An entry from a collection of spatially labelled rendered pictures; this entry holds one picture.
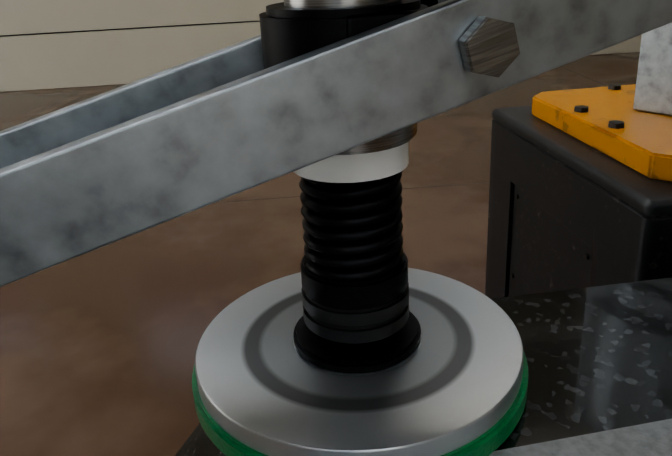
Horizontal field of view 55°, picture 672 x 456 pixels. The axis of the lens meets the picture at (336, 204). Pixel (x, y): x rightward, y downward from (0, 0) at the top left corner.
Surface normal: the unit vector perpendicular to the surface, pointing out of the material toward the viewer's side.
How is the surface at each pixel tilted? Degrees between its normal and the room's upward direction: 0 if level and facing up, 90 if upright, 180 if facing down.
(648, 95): 90
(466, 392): 0
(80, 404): 0
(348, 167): 90
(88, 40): 90
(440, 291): 0
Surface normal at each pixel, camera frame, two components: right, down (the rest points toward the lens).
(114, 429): -0.05, -0.93
